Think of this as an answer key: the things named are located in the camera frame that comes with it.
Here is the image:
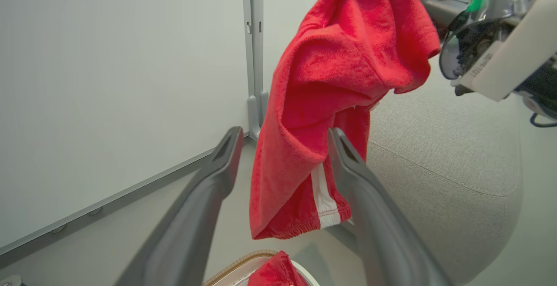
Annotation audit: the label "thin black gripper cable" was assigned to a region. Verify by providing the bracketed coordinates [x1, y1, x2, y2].
[529, 113, 557, 128]

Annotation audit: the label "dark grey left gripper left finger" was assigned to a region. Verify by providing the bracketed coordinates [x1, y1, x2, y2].
[114, 126, 244, 286]

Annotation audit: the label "red shorts with white stripe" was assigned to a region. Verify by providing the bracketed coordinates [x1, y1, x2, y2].
[249, 0, 441, 240]

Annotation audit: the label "white woven laundry basket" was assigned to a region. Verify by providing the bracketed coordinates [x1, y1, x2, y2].
[202, 250, 320, 286]

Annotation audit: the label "grey partition wall post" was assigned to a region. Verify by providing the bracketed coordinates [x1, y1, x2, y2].
[242, 0, 270, 141]

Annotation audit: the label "red garment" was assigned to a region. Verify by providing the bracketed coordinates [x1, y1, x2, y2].
[248, 251, 308, 286]

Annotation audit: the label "grey wall base rail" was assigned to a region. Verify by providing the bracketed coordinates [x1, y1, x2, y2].
[0, 133, 258, 270]

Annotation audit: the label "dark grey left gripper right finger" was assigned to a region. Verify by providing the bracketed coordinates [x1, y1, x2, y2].
[327, 128, 453, 286]

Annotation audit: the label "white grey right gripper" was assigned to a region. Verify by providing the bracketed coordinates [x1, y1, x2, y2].
[420, 0, 557, 121]

